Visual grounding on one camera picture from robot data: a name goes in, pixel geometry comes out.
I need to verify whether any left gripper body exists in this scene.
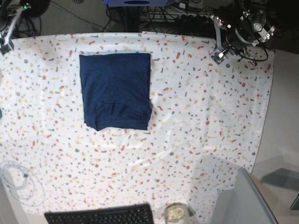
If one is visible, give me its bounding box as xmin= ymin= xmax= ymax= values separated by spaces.
xmin=225 ymin=9 xmax=276 ymax=55

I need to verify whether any dark blue t-shirt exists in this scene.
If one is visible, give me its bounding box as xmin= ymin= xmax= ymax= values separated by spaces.
xmin=79 ymin=53 xmax=152 ymax=131

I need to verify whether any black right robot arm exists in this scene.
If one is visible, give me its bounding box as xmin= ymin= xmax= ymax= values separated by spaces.
xmin=0 ymin=0 xmax=31 ymax=31

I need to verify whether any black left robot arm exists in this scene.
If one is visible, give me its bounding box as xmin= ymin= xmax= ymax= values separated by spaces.
xmin=226 ymin=0 xmax=276 ymax=52

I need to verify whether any black power strip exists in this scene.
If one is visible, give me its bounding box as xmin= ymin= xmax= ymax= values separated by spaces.
xmin=177 ymin=12 xmax=226 ymax=26

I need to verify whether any white terrazzo tablecloth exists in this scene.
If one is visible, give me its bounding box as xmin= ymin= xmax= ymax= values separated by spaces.
xmin=0 ymin=33 xmax=275 ymax=224

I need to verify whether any blue box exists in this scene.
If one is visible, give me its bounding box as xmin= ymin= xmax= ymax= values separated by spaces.
xmin=104 ymin=0 xmax=174 ymax=7

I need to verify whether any grey monitor back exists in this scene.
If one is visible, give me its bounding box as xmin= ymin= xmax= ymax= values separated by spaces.
xmin=210 ymin=168 xmax=278 ymax=224

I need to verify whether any glass jar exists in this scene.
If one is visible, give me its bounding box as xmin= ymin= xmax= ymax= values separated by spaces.
xmin=164 ymin=203 xmax=190 ymax=224

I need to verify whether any black keyboard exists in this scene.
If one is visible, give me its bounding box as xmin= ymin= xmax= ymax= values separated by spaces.
xmin=44 ymin=203 xmax=154 ymax=224

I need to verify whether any coiled white cable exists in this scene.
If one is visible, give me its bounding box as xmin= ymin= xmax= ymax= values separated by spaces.
xmin=0 ymin=161 xmax=45 ymax=207

